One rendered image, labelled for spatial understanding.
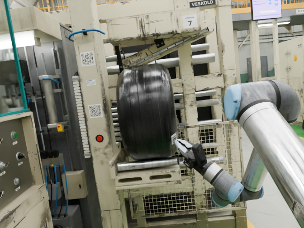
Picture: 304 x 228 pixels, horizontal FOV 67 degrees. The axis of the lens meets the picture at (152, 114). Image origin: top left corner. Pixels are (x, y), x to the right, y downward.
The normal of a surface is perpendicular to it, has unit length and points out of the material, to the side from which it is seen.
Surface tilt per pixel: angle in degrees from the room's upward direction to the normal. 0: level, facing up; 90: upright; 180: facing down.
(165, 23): 90
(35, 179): 90
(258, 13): 90
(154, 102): 74
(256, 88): 41
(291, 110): 117
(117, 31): 90
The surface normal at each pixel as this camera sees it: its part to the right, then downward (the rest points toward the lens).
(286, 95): 0.27, -0.04
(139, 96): -0.08, -0.27
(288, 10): 0.11, 0.11
